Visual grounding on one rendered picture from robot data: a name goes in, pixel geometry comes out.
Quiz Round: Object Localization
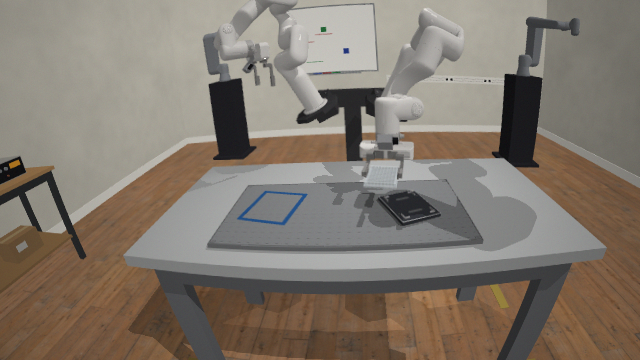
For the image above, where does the blue rectangular tape outline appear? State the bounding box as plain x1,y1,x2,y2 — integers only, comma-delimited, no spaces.
237,191,308,225

